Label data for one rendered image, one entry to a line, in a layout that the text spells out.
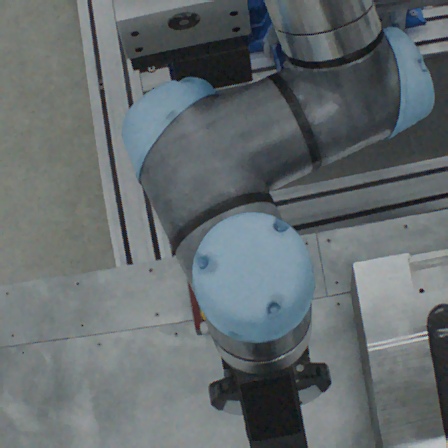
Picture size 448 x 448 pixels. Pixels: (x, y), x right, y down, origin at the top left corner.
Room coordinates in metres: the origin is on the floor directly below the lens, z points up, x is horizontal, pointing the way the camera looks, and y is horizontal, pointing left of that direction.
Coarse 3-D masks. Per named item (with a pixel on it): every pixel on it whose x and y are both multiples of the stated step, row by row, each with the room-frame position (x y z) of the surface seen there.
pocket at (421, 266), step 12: (432, 252) 0.37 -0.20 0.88; (444, 252) 0.37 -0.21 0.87; (420, 264) 0.37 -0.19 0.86; (432, 264) 0.36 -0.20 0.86; (444, 264) 0.36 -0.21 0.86; (420, 276) 0.35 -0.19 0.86; (432, 276) 0.35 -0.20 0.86; (444, 276) 0.35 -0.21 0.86; (420, 288) 0.34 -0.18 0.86; (432, 288) 0.34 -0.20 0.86; (444, 288) 0.33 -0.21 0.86
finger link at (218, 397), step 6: (210, 384) 0.24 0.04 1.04; (216, 384) 0.24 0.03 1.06; (210, 390) 0.24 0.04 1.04; (216, 390) 0.23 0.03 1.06; (222, 390) 0.23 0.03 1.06; (210, 396) 0.24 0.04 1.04; (216, 396) 0.23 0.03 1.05; (222, 396) 0.23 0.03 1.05; (210, 402) 0.23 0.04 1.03; (216, 402) 0.23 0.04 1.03; (222, 402) 0.23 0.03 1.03; (216, 408) 0.23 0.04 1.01; (222, 408) 0.23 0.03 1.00
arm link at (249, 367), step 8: (200, 328) 0.26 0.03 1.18; (304, 336) 0.24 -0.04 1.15; (216, 344) 0.24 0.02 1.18; (304, 344) 0.23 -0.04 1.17; (224, 352) 0.23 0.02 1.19; (296, 352) 0.22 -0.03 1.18; (232, 360) 0.23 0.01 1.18; (240, 360) 0.22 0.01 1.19; (272, 360) 0.22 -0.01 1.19; (280, 360) 0.22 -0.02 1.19; (288, 360) 0.22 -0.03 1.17; (240, 368) 0.22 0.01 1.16; (248, 368) 0.22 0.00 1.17; (256, 368) 0.22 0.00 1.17; (264, 368) 0.22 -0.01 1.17; (272, 368) 0.22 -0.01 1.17; (280, 368) 0.22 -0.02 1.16
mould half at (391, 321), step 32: (352, 288) 0.37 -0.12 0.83; (384, 288) 0.34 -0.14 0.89; (384, 320) 0.31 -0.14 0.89; (416, 320) 0.30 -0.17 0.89; (384, 352) 0.28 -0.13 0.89; (416, 352) 0.27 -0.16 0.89; (384, 384) 0.24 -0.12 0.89; (416, 384) 0.24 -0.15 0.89; (384, 416) 0.21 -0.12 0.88; (416, 416) 0.20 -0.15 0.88
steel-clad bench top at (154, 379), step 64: (320, 256) 0.42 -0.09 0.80; (384, 256) 0.40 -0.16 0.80; (0, 320) 0.41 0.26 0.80; (64, 320) 0.40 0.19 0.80; (128, 320) 0.39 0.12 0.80; (192, 320) 0.38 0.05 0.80; (320, 320) 0.35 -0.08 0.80; (0, 384) 0.34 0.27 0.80; (64, 384) 0.33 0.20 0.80; (128, 384) 0.32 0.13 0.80; (192, 384) 0.31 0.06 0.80
